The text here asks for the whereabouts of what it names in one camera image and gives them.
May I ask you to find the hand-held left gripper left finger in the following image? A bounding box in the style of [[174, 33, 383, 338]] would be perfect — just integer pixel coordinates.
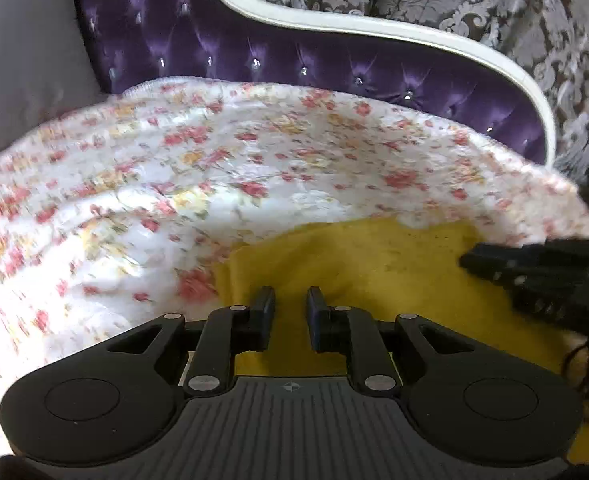
[[107, 285, 278, 397]]

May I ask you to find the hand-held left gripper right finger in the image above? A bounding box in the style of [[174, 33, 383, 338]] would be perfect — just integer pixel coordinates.
[[307, 285, 476, 397]]

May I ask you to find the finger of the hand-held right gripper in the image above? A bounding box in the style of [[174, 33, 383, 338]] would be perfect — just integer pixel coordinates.
[[489, 266, 575, 317], [459, 240, 575, 275]]

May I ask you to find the mustard yellow knit sweater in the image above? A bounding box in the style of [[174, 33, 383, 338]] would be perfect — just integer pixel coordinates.
[[212, 217, 589, 466]]

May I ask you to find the floral print blanket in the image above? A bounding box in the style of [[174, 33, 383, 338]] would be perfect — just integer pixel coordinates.
[[0, 76, 589, 471]]

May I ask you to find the purple tufted sofa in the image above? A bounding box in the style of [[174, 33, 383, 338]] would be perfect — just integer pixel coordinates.
[[69, 0, 558, 167]]

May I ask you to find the grey cushion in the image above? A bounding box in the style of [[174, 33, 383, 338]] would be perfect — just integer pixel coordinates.
[[0, 0, 109, 172]]

